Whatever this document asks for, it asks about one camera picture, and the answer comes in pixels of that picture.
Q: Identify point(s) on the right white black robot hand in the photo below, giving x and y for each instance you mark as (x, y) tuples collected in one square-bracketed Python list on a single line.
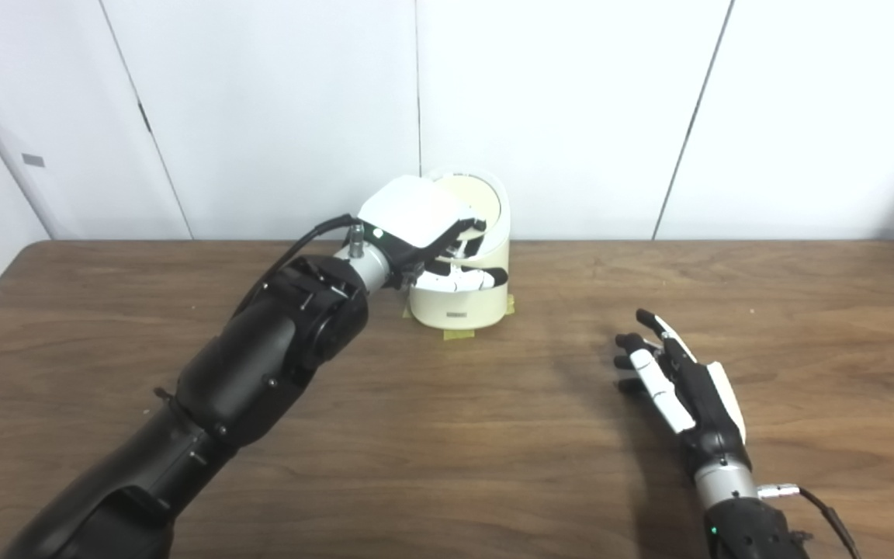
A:
[(711, 411)]

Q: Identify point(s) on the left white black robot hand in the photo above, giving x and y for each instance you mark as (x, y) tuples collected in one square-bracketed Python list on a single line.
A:
[(408, 213)]

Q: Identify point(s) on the cream-colored bin with lid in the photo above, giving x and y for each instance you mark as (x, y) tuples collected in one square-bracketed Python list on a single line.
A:
[(470, 307)]

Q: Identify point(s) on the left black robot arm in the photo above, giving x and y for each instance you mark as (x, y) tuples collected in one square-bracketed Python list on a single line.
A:
[(261, 365)]

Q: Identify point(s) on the long yellow masking tape piece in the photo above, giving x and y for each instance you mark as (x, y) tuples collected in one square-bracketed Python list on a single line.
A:
[(458, 335)]

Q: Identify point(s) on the small grey wall label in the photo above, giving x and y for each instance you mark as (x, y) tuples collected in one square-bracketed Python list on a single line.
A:
[(33, 160)]

